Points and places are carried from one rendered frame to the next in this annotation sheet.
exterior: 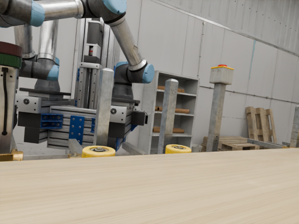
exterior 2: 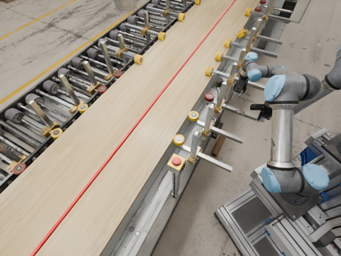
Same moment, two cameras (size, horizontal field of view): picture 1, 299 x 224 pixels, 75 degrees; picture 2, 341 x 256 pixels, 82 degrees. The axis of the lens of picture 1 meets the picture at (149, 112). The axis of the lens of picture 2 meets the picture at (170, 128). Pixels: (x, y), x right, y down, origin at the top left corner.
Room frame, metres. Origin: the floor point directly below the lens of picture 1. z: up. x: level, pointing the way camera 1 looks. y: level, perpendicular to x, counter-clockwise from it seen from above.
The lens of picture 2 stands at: (1.22, -0.53, 2.10)
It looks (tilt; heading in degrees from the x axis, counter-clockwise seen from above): 55 degrees down; 150
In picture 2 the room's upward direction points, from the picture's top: 1 degrees counter-clockwise
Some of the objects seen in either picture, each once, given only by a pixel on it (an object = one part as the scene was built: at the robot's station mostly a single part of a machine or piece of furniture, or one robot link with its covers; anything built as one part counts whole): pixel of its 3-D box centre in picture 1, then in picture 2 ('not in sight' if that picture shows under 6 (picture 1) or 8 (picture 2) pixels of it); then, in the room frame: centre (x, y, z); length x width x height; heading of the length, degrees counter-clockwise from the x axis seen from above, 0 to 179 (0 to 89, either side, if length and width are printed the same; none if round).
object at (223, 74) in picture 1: (221, 76); (176, 164); (0.87, -0.30, 1.18); 0.07 x 0.07 x 0.08; 30
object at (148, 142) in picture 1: (167, 118); not in sight; (3.56, -0.35, 0.78); 0.90 x 0.45 x 1.55; 117
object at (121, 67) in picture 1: (125, 72); (308, 179); (1.27, 0.18, 1.21); 0.13 x 0.12 x 0.14; 58
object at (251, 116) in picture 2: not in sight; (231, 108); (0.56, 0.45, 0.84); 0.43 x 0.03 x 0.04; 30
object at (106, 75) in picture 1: (99, 144); (207, 126); (0.62, 0.15, 0.89); 0.04 x 0.04 x 0.48; 30
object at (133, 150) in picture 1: (145, 158); (202, 156); (0.78, 0.00, 0.81); 0.44 x 0.03 x 0.04; 30
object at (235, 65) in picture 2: not in sight; (229, 85); (0.37, 0.58, 0.89); 0.04 x 0.04 x 0.48; 30
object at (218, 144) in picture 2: not in sight; (218, 145); (0.49, 0.56, 0.04); 0.30 x 0.08 x 0.08; 120
